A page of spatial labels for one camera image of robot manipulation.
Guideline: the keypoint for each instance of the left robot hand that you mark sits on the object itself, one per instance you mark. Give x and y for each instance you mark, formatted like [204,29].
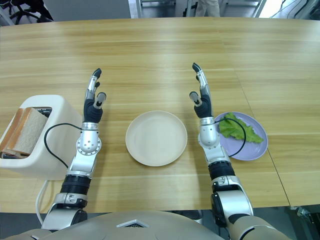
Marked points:
[92,112]

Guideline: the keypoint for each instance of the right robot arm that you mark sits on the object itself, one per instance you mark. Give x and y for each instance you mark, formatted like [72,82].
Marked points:
[220,172]

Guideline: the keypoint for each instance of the person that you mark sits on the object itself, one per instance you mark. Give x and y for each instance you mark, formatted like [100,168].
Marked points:
[207,7]

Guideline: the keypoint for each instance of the green lettuce leaf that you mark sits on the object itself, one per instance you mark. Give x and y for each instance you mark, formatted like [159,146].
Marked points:
[235,128]

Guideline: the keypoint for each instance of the bread slice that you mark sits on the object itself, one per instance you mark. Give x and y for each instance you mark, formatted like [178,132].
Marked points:
[31,130]
[11,130]

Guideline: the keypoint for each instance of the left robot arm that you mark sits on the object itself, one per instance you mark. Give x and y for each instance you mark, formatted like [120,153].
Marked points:
[83,160]

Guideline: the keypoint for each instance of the robot body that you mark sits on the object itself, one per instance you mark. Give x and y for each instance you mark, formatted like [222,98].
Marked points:
[135,226]

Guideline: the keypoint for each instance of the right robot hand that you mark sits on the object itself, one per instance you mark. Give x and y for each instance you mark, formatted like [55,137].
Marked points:
[205,107]

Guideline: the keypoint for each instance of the cream toaster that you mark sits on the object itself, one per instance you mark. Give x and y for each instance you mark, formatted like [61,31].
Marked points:
[57,140]

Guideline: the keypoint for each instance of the purple round plate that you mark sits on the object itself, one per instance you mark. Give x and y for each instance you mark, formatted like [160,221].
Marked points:
[252,150]

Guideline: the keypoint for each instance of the black office chair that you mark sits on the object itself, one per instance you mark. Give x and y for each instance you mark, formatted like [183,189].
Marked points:
[27,10]

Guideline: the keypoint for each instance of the cream round plate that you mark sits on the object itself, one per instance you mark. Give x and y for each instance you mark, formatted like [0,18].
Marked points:
[156,138]

